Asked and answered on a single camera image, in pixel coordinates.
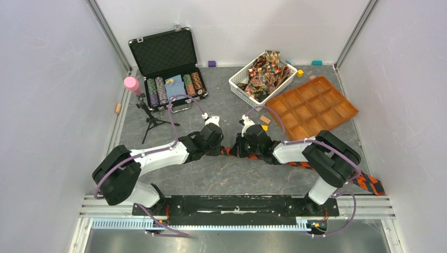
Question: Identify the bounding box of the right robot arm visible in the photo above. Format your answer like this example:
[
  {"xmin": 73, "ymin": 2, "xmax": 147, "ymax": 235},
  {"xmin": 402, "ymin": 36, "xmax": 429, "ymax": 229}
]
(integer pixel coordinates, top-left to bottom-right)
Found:
[{"xmin": 229, "ymin": 124, "xmax": 361, "ymax": 215}]

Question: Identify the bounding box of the patterned colourful ties pile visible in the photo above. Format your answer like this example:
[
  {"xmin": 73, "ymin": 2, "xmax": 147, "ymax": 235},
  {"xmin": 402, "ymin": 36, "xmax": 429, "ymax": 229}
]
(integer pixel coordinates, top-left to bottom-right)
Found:
[{"xmin": 237, "ymin": 50, "xmax": 291, "ymax": 102}]

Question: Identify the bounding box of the brown wooden block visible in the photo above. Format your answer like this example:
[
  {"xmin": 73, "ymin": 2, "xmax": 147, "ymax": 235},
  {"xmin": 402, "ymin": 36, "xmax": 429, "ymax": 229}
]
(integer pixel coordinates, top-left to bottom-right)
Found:
[{"xmin": 259, "ymin": 115, "xmax": 271, "ymax": 125}]

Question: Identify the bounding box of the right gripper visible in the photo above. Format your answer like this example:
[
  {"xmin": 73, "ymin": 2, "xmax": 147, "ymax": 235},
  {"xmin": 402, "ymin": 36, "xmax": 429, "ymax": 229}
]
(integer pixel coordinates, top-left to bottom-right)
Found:
[{"xmin": 229, "ymin": 132, "xmax": 261, "ymax": 158}]

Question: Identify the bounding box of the pink microphone on tripod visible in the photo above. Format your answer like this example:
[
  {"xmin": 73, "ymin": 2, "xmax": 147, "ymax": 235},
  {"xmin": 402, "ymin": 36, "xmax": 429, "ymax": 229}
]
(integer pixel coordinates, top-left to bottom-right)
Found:
[{"xmin": 123, "ymin": 76, "xmax": 180, "ymax": 144}]

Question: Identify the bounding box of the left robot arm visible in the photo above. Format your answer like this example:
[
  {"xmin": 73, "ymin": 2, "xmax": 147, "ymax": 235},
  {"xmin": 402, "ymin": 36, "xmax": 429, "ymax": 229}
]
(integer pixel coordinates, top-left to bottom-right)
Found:
[{"xmin": 92, "ymin": 123, "xmax": 224, "ymax": 215}]

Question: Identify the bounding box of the orange navy striped tie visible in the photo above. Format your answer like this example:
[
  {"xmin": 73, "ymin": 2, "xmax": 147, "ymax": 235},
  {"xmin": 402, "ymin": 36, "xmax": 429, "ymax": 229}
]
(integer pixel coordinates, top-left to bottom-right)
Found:
[{"xmin": 220, "ymin": 145, "xmax": 386, "ymax": 196}]

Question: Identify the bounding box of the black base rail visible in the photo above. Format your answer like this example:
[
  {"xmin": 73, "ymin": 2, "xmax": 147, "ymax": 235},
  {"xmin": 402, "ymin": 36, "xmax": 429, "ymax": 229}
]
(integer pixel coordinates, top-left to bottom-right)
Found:
[{"xmin": 148, "ymin": 195, "xmax": 340, "ymax": 226}]

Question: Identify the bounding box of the wooden compartment tray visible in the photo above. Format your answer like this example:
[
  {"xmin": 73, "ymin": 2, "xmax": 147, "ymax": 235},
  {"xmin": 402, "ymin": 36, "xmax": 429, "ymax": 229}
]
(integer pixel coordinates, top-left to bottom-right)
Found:
[{"xmin": 266, "ymin": 76, "xmax": 358, "ymax": 141}]

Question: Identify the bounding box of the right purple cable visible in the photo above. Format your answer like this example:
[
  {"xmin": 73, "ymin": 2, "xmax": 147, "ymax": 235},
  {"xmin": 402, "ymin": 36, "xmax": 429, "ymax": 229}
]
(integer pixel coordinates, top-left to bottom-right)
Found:
[{"xmin": 244, "ymin": 104, "xmax": 362, "ymax": 238}]

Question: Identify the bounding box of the white plastic basket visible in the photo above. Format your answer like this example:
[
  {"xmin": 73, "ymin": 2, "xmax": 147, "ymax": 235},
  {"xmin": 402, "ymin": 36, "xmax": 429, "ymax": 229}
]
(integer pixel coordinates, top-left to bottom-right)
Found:
[{"xmin": 228, "ymin": 50, "xmax": 297, "ymax": 108}]

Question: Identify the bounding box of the cork piece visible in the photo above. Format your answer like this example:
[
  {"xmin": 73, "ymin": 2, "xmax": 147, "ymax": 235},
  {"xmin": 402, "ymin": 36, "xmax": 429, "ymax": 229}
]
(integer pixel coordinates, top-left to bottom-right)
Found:
[{"xmin": 115, "ymin": 103, "xmax": 122, "ymax": 114}]

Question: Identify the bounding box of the black poker chip case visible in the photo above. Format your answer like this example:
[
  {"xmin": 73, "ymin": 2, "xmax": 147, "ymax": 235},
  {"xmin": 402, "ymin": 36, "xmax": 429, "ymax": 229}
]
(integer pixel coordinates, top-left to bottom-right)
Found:
[{"xmin": 128, "ymin": 27, "xmax": 208, "ymax": 112}]

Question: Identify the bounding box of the teal block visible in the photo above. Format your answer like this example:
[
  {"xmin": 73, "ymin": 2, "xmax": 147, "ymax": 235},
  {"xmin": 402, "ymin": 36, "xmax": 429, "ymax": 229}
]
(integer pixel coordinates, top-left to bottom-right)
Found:
[{"xmin": 311, "ymin": 60, "xmax": 323, "ymax": 66}]

